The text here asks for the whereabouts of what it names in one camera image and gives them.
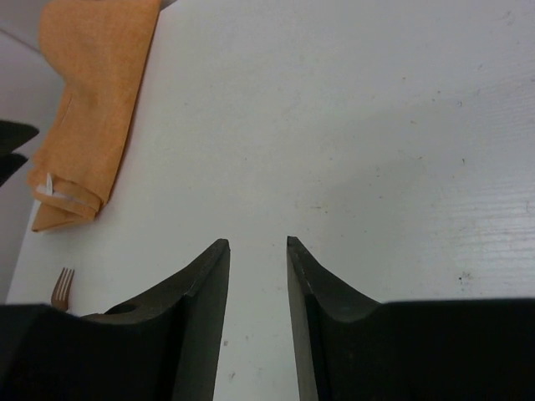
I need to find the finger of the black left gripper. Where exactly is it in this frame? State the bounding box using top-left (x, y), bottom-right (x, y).
top-left (0, 120), bottom-right (39, 155)
top-left (0, 153), bottom-right (28, 186)

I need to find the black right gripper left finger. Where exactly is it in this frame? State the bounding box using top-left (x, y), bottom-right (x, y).
top-left (1, 239), bottom-right (230, 400)

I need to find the orange cloth placemat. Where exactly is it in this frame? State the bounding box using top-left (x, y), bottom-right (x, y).
top-left (28, 0), bottom-right (161, 232)

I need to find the copper fork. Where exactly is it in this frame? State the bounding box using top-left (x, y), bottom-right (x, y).
top-left (50, 267), bottom-right (74, 312)

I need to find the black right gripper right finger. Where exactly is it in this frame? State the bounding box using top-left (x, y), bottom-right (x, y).
top-left (287, 236), bottom-right (534, 400)

